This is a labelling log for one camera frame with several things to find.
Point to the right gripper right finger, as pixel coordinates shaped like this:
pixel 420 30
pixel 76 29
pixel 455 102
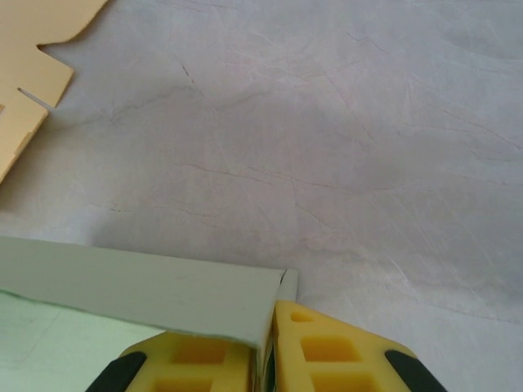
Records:
pixel 327 359

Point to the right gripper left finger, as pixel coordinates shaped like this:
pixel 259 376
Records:
pixel 196 363

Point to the green paper box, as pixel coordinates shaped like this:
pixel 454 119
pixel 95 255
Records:
pixel 122 286

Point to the orange paper box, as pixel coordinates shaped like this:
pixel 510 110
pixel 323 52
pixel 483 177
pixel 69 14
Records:
pixel 24 61

